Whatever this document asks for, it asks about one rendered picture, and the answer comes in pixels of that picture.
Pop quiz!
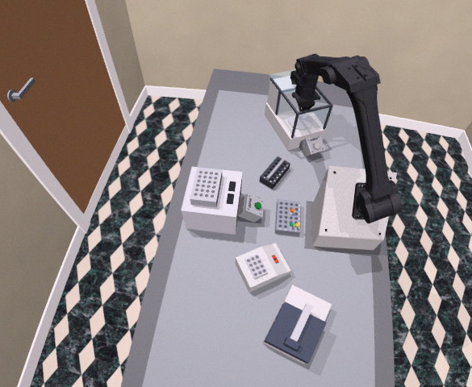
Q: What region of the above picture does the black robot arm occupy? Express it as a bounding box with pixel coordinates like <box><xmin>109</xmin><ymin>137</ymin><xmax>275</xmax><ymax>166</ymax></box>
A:
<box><xmin>290</xmin><ymin>54</ymin><xmax>402</xmax><ymax>223</ymax></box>

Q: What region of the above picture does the grey bench mat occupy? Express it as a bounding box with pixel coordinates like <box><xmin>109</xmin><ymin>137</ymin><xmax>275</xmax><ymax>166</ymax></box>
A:
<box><xmin>142</xmin><ymin>90</ymin><xmax>375</xmax><ymax>387</ymax></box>

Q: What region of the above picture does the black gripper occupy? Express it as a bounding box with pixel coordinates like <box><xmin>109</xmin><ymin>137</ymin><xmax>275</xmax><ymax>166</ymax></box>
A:
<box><xmin>292</xmin><ymin>85</ymin><xmax>320</xmax><ymax>111</ymax></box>

